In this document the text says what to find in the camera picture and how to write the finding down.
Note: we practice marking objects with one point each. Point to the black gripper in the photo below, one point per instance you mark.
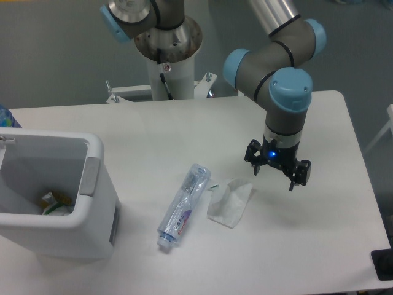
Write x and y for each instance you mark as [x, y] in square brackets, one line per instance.
[283, 159]

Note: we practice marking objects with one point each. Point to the white paper bag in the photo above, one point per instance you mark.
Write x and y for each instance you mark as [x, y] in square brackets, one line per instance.
[228, 202]

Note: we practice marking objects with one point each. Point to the clear crushed plastic bottle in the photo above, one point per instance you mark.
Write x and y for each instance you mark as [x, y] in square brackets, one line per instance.
[174, 223]

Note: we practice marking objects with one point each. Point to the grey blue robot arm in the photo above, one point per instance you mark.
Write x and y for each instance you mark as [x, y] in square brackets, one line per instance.
[271, 77]

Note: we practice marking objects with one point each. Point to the white plastic trash can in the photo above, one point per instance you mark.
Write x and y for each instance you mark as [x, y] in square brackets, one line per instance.
[35, 162]

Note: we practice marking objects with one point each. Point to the black device at table edge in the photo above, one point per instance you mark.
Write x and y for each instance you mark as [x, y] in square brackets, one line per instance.
[382, 261]

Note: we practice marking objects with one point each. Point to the yellow green snack wrapper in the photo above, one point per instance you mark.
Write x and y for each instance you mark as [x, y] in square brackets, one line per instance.
[56, 204]

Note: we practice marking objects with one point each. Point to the blue water bottle pack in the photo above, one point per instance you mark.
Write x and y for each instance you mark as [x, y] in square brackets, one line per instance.
[7, 119]

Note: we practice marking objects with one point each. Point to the white frame at right edge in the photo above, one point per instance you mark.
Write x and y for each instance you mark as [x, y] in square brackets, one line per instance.
[387, 127]

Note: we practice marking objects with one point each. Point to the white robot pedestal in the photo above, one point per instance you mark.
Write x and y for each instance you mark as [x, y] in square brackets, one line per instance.
[170, 59]

